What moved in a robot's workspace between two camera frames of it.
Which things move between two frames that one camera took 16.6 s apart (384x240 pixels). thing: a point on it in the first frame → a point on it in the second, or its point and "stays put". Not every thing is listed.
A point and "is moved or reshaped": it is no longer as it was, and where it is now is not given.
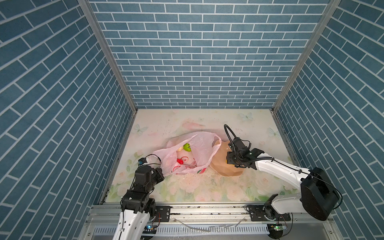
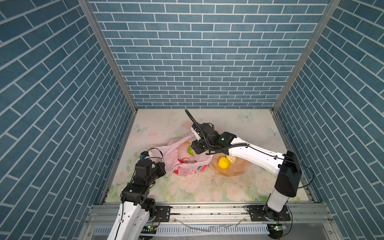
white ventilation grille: (238, 230) stays put
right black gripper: (229, 154) → (195, 147)
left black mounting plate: (164, 211) stays put
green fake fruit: (187, 147) is moved or reshaped
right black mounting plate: (256, 214) stays put
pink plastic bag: (189, 154) stays put
